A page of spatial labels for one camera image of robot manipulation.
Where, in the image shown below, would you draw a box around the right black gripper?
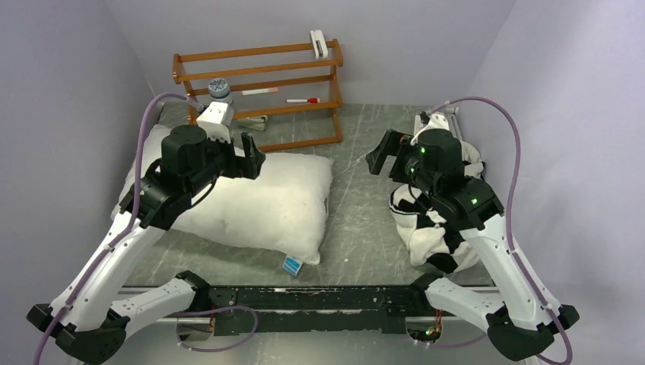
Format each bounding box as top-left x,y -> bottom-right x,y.
366,128 -> 440,200

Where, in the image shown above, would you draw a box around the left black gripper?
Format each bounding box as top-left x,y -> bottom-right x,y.
186,127 -> 265,195

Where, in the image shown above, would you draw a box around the white pillow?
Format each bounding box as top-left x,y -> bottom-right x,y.
110,123 -> 335,266

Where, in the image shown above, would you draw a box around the black white checkered pillowcase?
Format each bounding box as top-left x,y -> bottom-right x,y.
389,141 -> 486,275

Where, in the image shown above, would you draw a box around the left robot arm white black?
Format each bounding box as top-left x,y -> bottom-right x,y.
27,125 -> 265,364

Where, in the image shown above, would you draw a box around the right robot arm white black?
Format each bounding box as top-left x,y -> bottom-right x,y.
366,129 -> 580,364

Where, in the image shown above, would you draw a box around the blue pillow tag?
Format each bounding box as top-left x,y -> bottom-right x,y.
282,255 -> 303,277

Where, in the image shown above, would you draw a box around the green white stapler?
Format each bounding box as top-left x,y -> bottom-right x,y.
237,116 -> 268,131

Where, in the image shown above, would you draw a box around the white marker pink cap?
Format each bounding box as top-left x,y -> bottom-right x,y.
241,87 -> 278,96

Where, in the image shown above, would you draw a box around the blue white round jar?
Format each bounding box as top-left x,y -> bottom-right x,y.
208,78 -> 233,105

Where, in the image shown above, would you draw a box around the wooden shelf rack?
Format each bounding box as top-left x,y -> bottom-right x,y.
172,39 -> 344,152

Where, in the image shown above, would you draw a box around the white marker red cap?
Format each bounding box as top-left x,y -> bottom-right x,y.
285,97 -> 321,104

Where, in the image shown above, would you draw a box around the white clip on rack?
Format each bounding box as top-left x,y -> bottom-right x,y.
310,30 -> 329,60

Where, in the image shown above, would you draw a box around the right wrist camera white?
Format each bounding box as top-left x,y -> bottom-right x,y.
413,111 -> 450,135

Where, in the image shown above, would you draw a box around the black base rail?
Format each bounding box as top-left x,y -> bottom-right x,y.
159,284 -> 459,337

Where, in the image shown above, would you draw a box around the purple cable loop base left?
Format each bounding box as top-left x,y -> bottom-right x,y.
175,305 -> 260,354

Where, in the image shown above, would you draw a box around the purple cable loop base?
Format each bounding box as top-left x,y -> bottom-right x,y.
175,305 -> 260,354
405,322 -> 487,350

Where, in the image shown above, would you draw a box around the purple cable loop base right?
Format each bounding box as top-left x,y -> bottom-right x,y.
405,322 -> 487,350

